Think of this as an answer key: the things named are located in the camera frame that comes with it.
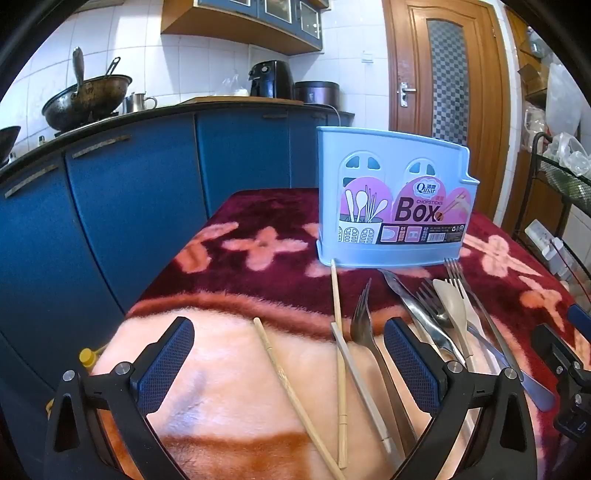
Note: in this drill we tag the clear plastic bag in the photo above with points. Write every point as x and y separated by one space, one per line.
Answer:
568 152

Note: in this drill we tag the blue kitchen counter cabinet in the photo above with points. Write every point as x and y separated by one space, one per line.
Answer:
138 207

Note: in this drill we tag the wooden wall shelf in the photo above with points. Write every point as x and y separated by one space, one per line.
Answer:
531 64

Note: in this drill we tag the steel table knife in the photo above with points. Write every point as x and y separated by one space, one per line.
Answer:
406 295

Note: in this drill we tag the dark pan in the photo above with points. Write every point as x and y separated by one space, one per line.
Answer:
8 143

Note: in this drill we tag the black air fryer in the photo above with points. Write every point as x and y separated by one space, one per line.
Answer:
272 81

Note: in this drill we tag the plastic bag on counter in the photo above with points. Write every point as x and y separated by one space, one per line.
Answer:
234 85

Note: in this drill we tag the dark rice cooker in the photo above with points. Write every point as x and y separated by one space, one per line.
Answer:
316 92

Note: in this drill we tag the wooden cutting board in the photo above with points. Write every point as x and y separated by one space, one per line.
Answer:
221 99

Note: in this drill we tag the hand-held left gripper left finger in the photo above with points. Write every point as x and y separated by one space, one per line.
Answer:
168 364

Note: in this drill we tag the beige plastic spoon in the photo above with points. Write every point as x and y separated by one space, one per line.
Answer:
450 300

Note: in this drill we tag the small steel pitcher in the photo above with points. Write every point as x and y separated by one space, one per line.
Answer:
136 102

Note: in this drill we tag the red flower printed blanket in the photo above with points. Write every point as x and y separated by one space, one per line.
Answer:
221 360

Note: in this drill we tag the dark metal wok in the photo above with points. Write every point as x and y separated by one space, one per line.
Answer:
92 99

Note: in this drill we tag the wooden door with glass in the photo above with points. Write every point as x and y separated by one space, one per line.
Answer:
415 55

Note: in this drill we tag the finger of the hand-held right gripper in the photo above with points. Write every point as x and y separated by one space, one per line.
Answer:
554 346
579 317

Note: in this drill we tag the blue wooden wall cabinet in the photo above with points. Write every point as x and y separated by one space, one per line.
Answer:
240 32

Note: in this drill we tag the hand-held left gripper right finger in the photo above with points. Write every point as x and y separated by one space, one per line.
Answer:
411 364

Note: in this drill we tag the white light switch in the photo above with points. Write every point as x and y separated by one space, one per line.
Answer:
367 57

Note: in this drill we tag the light blue utensil holder box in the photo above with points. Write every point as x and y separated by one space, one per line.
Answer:
369 147

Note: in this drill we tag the beige chopstick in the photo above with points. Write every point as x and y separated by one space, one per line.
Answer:
364 392

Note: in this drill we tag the metal ladle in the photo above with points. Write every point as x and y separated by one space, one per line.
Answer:
112 67

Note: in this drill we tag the bamboo chopstick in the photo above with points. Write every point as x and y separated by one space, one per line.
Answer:
336 295
286 387

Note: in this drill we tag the metal wok spatula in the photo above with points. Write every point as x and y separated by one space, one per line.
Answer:
78 69

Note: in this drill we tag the white power strip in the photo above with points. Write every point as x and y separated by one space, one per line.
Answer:
547 242

